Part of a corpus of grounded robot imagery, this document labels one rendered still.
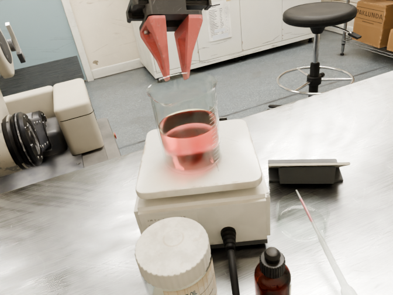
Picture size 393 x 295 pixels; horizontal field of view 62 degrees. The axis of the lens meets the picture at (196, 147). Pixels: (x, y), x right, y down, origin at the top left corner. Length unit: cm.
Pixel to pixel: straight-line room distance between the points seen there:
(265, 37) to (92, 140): 219
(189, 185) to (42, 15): 297
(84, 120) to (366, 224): 106
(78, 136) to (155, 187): 101
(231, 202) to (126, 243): 14
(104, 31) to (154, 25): 284
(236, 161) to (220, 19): 263
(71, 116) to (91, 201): 83
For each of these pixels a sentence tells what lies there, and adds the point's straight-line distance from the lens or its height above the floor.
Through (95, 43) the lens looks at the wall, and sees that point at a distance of 328.
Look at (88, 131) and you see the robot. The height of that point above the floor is 46.
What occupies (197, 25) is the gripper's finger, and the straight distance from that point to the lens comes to 44.
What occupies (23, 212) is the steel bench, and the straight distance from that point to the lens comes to 50.
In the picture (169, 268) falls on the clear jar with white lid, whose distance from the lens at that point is 25.
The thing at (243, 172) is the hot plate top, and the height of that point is 84.
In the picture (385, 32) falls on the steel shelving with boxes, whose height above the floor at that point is 24.
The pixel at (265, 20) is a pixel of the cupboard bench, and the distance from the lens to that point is 313.
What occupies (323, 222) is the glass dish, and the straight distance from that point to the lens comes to 36.
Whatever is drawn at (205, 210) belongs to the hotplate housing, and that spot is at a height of 81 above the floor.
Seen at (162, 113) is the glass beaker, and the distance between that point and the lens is 28.
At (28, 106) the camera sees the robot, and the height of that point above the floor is 53.
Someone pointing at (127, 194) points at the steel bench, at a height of 75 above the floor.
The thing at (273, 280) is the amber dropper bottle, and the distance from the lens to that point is 28.
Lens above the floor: 103
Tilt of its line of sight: 33 degrees down
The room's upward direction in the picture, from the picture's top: 9 degrees counter-clockwise
